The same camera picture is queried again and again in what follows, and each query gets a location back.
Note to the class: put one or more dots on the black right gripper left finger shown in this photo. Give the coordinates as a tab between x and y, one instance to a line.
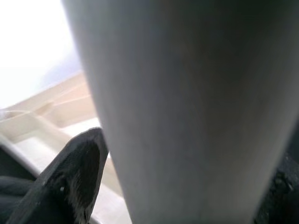
65	182

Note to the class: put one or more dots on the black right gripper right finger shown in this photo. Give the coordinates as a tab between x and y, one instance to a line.
285	198

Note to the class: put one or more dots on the white plastic children table top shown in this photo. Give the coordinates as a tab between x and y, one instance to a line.
46	130

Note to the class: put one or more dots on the white plastic table leg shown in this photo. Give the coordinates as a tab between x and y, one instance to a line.
187	116

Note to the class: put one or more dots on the black tablecloth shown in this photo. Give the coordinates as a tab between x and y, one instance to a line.
11	186

